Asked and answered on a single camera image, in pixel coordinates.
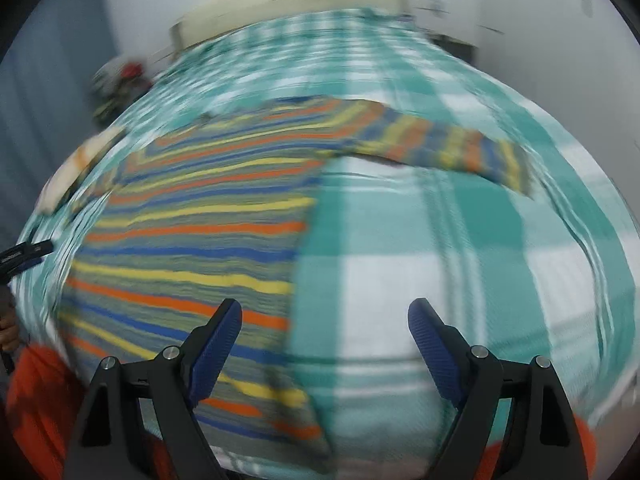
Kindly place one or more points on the pile of colourful clutter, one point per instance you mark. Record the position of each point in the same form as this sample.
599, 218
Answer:
120, 87

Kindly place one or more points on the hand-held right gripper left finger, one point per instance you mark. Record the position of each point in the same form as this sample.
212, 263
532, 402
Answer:
215, 355

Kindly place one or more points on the striped knit sweater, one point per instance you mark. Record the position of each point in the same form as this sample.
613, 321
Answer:
200, 220

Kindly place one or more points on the cream patterned pillow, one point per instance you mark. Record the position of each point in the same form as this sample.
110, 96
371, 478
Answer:
75, 165

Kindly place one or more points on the person's left hand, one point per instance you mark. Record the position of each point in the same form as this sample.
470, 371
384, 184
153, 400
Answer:
7, 330

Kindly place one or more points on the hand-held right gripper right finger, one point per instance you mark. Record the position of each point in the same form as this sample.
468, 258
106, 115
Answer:
435, 355

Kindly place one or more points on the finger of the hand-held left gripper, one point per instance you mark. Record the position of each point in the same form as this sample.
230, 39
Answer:
25, 256

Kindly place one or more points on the person's orange clothing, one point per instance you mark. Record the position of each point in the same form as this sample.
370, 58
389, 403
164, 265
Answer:
45, 410

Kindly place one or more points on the white wardrobe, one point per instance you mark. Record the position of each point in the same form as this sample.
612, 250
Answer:
500, 5

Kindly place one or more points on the grey blue curtain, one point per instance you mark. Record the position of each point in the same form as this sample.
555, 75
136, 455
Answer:
55, 110

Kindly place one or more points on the green plaid bed blanket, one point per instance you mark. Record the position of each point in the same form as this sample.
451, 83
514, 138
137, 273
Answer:
400, 270

